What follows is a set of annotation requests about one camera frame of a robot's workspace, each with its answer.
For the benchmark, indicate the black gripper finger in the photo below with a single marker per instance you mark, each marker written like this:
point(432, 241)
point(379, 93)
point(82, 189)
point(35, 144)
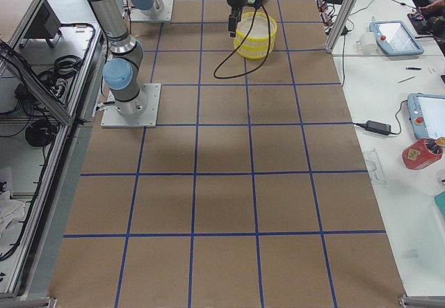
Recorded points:
point(238, 13)
point(232, 25)

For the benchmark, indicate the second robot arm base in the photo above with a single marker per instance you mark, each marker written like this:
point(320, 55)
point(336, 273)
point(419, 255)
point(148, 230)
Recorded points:
point(149, 6)

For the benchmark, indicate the yellow two-layer steamer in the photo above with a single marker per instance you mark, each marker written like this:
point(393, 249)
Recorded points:
point(255, 36)

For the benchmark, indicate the white tape roll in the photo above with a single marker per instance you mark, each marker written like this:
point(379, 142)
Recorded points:
point(367, 43)

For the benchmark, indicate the upper blue teach pendant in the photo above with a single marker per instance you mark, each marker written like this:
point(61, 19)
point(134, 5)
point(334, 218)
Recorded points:
point(395, 39)

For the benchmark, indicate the blue teach pendant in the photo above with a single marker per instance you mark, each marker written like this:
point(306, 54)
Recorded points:
point(426, 115)
point(395, 39)

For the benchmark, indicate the black power adapter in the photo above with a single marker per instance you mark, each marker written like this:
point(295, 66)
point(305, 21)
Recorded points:
point(378, 127)

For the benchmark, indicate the black box on shelf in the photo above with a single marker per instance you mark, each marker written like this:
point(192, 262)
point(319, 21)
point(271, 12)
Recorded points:
point(45, 26)

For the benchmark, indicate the clear plastic holder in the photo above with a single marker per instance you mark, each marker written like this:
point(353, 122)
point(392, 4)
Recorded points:
point(374, 167)

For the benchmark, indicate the lower blue teach pendant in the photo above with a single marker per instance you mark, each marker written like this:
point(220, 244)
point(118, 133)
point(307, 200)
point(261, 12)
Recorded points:
point(426, 115)

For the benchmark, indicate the red cylindrical can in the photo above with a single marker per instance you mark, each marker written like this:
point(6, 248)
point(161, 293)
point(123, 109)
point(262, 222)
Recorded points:
point(423, 153)

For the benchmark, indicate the aluminium frame post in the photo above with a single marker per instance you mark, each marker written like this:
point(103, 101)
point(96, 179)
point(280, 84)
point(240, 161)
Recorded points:
point(338, 25)

